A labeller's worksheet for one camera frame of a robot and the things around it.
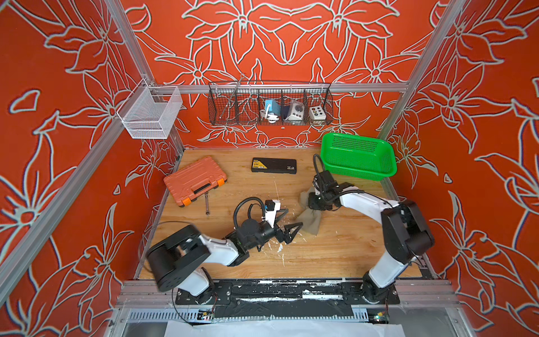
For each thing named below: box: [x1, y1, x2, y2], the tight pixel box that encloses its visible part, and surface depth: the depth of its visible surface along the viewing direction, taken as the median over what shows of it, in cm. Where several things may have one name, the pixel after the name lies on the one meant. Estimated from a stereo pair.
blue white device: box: [259, 98, 281, 124], surface depth 87 cm
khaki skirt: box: [296, 186, 323, 236], surface depth 87 cm
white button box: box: [308, 105, 327, 121], surface depth 96 cm
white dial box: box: [287, 101, 305, 121], surface depth 93 cm
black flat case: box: [251, 157, 298, 175], surface depth 112 cm
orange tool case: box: [163, 156, 228, 208], surface depth 102 cm
